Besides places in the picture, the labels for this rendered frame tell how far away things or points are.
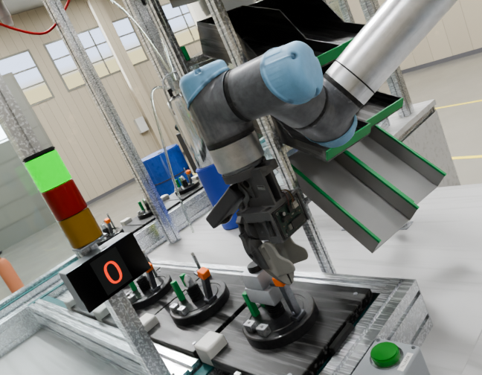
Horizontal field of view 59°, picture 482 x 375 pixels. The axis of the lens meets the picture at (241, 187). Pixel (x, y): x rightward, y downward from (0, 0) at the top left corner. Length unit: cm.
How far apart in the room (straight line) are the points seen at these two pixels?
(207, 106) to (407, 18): 29
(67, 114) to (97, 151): 115
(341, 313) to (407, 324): 11
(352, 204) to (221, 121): 42
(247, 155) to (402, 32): 26
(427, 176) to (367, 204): 19
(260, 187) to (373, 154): 51
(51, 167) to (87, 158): 1097
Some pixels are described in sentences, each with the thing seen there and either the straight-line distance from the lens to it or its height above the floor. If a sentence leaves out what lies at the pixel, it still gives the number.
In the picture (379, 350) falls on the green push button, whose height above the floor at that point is 97.
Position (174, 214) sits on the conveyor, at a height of 94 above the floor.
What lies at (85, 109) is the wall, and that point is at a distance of 1180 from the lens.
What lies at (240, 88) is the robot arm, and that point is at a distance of 56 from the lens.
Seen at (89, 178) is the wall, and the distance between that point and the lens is 1166.
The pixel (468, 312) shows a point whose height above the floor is 86.
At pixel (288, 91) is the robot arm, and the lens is 54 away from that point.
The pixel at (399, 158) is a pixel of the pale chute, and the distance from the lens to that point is 109.
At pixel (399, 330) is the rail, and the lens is 78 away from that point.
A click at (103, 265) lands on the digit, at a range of 71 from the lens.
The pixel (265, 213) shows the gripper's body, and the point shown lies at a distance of 60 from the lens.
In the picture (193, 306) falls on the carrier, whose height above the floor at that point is 99.
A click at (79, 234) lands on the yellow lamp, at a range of 70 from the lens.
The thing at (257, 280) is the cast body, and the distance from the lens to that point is 74.
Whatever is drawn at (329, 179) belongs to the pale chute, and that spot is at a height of 111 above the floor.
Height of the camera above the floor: 140
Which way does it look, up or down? 14 degrees down
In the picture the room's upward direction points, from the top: 25 degrees counter-clockwise
